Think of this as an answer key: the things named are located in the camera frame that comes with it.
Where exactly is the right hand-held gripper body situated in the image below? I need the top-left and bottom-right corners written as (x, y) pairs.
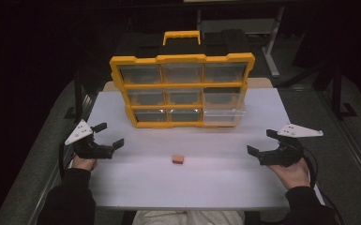
top-left (258, 124), bottom-right (323, 168)

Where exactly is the person's left hand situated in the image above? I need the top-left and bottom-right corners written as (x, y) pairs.
top-left (71, 157), bottom-right (98, 172)

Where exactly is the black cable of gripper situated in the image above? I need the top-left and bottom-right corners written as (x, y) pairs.
top-left (302, 147), bottom-right (346, 225)
top-left (58, 136), bottom-right (76, 180)

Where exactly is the person's right hand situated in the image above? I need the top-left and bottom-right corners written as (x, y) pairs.
top-left (266, 158), bottom-right (312, 190)

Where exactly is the clear plastic drawer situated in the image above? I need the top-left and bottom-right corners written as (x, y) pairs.
top-left (203, 107), bottom-right (247, 128)

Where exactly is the black storage case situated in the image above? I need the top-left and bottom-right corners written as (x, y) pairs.
top-left (114, 29), bottom-right (251, 60)

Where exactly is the black metal stand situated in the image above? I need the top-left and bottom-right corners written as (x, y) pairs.
top-left (330, 60), bottom-right (359, 120)
top-left (63, 69), bottom-right (87, 120)

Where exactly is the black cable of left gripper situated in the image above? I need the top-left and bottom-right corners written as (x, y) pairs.
top-left (58, 136), bottom-right (76, 180)

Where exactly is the grey table with metal legs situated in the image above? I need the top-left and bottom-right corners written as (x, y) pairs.
top-left (196, 5), bottom-right (286, 79)

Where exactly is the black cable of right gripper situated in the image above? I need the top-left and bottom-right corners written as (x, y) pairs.
top-left (302, 147), bottom-right (346, 225)

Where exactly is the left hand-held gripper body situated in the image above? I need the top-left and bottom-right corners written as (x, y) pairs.
top-left (65, 119), bottom-right (113, 160)

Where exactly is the yellow parts organizer case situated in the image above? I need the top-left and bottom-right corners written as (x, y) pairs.
top-left (109, 30), bottom-right (256, 129)

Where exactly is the person's lap in light trousers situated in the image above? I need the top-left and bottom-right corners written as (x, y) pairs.
top-left (132, 209), bottom-right (246, 225)

